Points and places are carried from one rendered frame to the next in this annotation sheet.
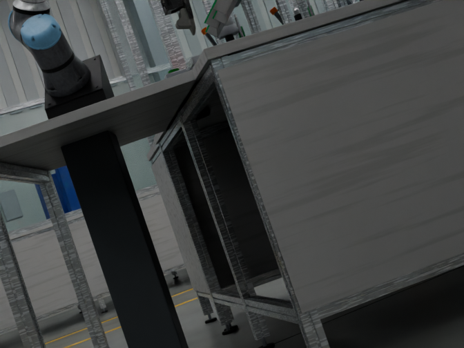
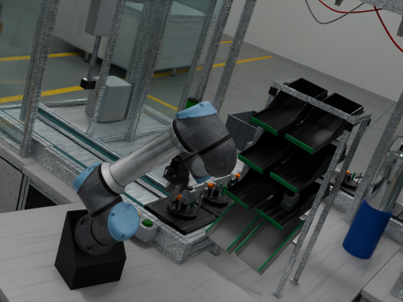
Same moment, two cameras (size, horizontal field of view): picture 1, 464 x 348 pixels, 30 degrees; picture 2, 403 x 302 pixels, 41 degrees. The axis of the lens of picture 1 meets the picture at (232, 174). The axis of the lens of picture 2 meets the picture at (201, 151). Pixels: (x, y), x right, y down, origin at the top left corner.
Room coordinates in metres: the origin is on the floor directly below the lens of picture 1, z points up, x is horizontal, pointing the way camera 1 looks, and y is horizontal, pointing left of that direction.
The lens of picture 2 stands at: (1.50, 1.46, 2.09)
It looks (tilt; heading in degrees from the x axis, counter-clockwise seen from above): 21 degrees down; 311
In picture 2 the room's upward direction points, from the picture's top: 18 degrees clockwise
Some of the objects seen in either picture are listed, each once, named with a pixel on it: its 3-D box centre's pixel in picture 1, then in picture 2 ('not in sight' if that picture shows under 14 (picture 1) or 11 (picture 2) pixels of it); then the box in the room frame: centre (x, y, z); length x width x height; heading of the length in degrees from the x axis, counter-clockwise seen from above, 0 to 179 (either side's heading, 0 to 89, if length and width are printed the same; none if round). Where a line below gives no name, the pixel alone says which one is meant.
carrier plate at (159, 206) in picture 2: not in sight; (181, 213); (2.90, -0.14, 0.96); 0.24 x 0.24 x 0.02; 11
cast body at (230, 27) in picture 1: (228, 25); (189, 193); (2.90, -0.15, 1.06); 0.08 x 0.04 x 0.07; 101
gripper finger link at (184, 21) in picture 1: (185, 22); (175, 192); (2.86, -0.02, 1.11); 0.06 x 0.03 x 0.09; 101
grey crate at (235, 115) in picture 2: not in sight; (267, 139); (3.91, -2.03, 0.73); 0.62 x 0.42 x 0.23; 11
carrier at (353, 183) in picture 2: not in sight; (348, 177); (2.89, -1.51, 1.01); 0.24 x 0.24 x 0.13; 11
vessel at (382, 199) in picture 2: not in sight; (393, 172); (2.47, -1.04, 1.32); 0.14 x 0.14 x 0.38
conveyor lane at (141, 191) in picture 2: not in sight; (134, 190); (3.20, -0.11, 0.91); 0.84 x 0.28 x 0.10; 11
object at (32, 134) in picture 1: (101, 130); (94, 274); (2.78, 0.35, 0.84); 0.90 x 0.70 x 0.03; 0
